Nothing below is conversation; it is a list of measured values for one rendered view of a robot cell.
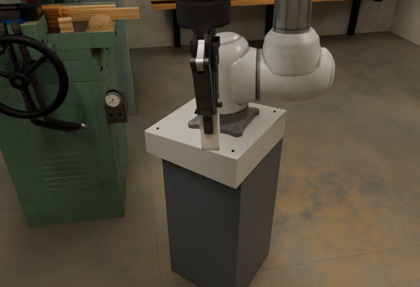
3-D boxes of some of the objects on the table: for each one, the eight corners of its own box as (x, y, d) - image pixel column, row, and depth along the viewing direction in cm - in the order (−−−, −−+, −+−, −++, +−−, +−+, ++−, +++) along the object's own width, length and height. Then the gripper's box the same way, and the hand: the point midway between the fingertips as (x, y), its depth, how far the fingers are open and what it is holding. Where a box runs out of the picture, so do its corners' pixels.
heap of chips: (85, 31, 131) (84, 20, 129) (90, 20, 143) (89, 11, 141) (111, 30, 133) (110, 20, 131) (114, 20, 144) (112, 10, 142)
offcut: (73, 28, 135) (70, 16, 133) (74, 31, 131) (71, 19, 129) (60, 29, 134) (57, 17, 131) (60, 33, 130) (58, 20, 128)
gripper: (184, -10, 56) (194, 129, 67) (164, 3, 45) (180, 169, 55) (234, -12, 55) (236, 130, 66) (226, 1, 44) (230, 171, 54)
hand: (210, 129), depth 59 cm, fingers closed
